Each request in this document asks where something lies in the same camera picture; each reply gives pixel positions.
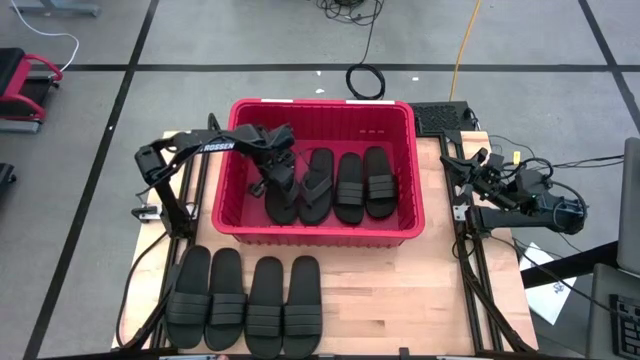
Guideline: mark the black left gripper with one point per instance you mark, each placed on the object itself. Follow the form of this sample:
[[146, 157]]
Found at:
[[281, 167]]

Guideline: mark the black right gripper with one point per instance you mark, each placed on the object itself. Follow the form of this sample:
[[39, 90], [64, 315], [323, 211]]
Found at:
[[492, 187]]

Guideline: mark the black flip-flop sandal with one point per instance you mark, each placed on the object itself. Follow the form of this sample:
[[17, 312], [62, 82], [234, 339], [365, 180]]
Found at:
[[316, 200], [281, 212]]

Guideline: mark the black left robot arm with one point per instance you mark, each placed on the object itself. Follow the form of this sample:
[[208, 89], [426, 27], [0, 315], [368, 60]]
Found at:
[[215, 143]]

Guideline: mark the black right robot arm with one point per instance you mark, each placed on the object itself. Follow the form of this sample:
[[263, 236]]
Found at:
[[530, 217]]

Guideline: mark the red plastic bin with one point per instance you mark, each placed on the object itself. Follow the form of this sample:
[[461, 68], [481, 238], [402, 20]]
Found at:
[[320, 122]]

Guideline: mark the black vented electronics box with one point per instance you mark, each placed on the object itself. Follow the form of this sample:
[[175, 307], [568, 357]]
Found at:
[[440, 117]]

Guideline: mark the short white tape label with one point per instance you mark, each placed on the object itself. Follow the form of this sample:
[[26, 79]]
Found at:
[[277, 100]]

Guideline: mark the long white tape label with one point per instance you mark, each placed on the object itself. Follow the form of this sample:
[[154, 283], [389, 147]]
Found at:
[[370, 102]]

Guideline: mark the black metal bar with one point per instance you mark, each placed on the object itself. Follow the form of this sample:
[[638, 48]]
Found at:
[[575, 262]]

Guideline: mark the white paper sheet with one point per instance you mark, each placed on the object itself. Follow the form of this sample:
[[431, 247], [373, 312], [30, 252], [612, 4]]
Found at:
[[550, 300]]

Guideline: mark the grey upright panel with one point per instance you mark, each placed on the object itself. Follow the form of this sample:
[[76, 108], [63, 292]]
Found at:
[[631, 200]]

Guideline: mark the black table clamp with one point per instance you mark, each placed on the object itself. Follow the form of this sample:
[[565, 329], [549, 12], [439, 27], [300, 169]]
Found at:
[[404, 354]]

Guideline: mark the grey desk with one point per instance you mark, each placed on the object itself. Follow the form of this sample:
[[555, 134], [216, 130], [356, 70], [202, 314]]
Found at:
[[600, 320]]

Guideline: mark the black keyboard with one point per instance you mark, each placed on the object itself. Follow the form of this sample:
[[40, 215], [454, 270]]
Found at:
[[627, 327]]

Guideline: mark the red black cart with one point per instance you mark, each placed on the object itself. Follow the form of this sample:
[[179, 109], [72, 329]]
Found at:
[[20, 90]]

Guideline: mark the silver corner bracket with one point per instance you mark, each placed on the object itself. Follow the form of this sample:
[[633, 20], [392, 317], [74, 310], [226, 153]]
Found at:
[[459, 213], [146, 214]]

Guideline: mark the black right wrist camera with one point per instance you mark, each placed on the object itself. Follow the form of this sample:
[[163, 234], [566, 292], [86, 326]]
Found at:
[[492, 159]]

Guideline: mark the black aluminium frame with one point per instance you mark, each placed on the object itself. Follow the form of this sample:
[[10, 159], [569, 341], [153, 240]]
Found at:
[[172, 280], [480, 290]]

